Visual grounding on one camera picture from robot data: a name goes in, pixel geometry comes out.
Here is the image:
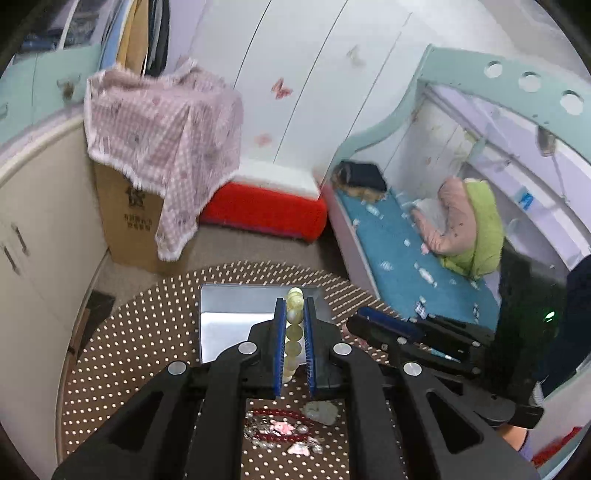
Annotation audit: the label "silver metal tin box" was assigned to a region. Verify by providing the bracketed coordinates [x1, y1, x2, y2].
[197, 283, 335, 365]

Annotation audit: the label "dark folded clothes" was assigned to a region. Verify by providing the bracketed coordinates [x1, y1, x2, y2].
[334, 160, 387, 193]

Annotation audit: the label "right hand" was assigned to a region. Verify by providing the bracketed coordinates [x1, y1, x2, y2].
[496, 424, 528, 451]

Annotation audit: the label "pale green bead bracelet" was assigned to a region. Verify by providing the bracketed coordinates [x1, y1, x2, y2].
[280, 286, 306, 385]

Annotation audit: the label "pink checkered cloth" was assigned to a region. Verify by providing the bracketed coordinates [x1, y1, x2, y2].
[84, 60, 243, 262]

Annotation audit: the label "pale green jade pendant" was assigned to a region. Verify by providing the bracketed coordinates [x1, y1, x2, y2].
[301, 401, 339, 426]

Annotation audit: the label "teal drawer unit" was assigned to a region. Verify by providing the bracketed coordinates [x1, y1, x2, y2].
[0, 44, 101, 143]

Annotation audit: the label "red ottoman with white cushion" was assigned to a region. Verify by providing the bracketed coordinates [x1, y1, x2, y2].
[199, 159, 328, 243]

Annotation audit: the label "teal bed sheet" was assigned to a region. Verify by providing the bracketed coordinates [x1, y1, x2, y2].
[337, 191, 499, 330]

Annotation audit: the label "brown cardboard box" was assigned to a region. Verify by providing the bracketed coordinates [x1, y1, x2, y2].
[93, 162, 193, 276]

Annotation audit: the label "red bead bracelet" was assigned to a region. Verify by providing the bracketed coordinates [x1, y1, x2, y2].
[246, 407, 320, 444]

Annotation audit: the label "brown polka dot tablecloth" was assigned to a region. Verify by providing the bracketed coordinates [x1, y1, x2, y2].
[58, 261, 395, 479]

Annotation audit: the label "teal bed frame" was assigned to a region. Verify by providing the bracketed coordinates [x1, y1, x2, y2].
[322, 43, 591, 476]

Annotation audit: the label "hanging clothes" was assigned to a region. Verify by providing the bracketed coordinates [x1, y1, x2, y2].
[99, 0, 170, 77]

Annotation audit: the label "white wardrobe with butterflies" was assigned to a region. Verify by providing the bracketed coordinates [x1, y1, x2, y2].
[171, 1, 494, 176]

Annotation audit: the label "cream cabinet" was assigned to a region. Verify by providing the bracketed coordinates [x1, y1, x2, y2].
[1, 115, 106, 479]

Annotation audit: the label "pink and green blanket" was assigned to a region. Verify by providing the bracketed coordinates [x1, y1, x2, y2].
[411, 177, 505, 280]

